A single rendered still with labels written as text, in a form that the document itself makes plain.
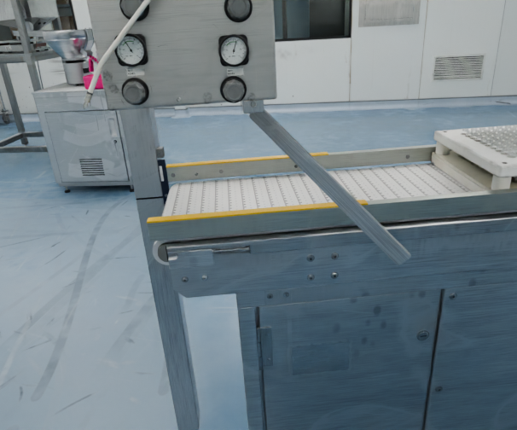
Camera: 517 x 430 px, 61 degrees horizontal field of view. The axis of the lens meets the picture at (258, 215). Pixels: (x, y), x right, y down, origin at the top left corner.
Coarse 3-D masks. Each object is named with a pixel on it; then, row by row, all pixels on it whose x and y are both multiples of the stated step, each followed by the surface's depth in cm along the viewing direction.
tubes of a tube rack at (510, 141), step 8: (472, 128) 89; (480, 128) 88; (488, 128) 88; (496, 128) 89; (504, 128) 87; (512, 128) 88; (472, 136) 85; (480, 136) 84; (488, 136) 83; (496, 136) 83; (504, 136) 82; (512, 136) 83; (488, 144) 80; (496, 144) 78; (504, 144) 78; (512, 144) 77; (504, 152) 75; (512, 152) 73
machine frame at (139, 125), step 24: (144, 120) 89; (144, 144) 91; (144, 168) 93; (144, 192) 95; (144, 216) 97; (144, 240) 99; (168, 288) 105; (168, 312) 108; (168, 336) 111; (168, 360) 114; (192, 384) 118; (192, 408) 121
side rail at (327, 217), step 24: (480, 192) 70; (504, 192) 70; (240, 216) 67; (264, 216) 68; (288, 216) 68; (312, 216) 68; (336, 216) 69; (384, 216) 69; (408, 216) 70; (432, 216) 70
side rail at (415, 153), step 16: (256, 160) 92; (272, 160) 93; (288, 160) 93; (320, 160) 93; (336, 160) 94; (352, 160) 94; (368, 160) 94; (384, 160) 95; (400, 160) 95; (416, 160) 95; (176, 176) 92; (192, 176) 92; (208, 176) 93; (224, 176) 93
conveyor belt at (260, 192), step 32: (192, 192) 87; (224, 192) 86; (256, 192) 85; (288, 192) 84; (320, 192) 84; (352, 192) 83; (384, 192) 82; (416, 192) 81; (448, 192) 80; (352, 224) 72
